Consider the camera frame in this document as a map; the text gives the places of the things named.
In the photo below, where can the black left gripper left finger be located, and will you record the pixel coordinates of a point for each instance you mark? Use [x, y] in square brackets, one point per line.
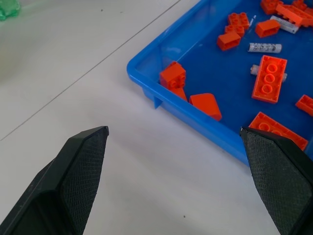
[73, 176]

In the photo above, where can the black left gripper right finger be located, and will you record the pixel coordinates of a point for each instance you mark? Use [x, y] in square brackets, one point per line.
[278, 176]

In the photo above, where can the green transparent object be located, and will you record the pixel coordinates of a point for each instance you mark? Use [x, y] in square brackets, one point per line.
[8, 8]

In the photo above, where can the blue plastic tray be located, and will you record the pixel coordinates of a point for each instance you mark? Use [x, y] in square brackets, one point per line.
[220, 73]

